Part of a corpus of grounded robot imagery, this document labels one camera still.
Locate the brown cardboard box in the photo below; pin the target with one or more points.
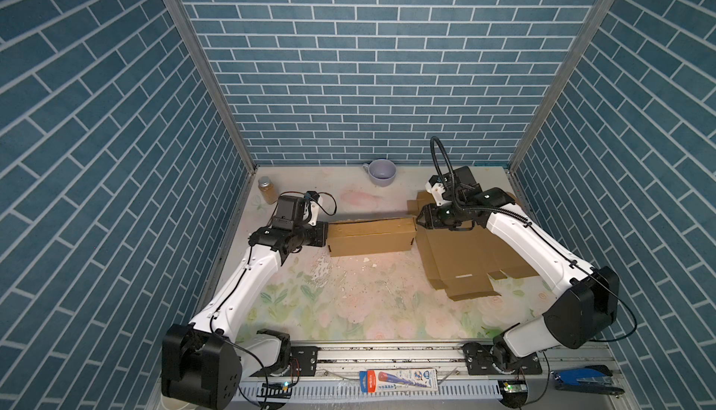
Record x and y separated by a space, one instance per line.
370 237
464 264

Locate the aluminium corner post left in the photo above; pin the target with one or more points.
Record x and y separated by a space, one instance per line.
191 40

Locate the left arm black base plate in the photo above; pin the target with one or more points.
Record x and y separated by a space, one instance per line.
303 358

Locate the blue red white packet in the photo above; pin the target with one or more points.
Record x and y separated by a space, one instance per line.
398 380

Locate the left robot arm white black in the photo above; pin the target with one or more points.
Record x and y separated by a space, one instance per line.
201 363

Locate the aluminium corner post right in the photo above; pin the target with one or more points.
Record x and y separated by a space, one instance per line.
584 37

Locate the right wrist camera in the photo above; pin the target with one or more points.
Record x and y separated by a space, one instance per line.
460 184

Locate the blue black stapler tool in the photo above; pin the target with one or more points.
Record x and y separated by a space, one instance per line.
594 379

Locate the lavender ceramic mug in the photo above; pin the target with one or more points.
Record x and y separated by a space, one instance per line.
381 173

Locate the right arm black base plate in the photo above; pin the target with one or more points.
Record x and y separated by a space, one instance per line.
484 359

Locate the aluminium corner post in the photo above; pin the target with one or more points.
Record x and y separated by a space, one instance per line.
584 37
191 40

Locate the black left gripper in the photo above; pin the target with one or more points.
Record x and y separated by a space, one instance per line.
322 229

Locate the aluminium front rail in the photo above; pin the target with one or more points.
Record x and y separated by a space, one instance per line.
336 382

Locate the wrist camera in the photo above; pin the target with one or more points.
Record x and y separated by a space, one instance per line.
460 184
313 207

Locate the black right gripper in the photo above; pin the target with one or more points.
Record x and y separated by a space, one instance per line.
429 218

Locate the glass spice jar silver lid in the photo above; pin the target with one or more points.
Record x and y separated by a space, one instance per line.
268 190

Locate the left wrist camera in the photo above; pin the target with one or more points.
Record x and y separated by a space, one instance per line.
313 207

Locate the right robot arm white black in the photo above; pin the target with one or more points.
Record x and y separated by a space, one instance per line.
586 297

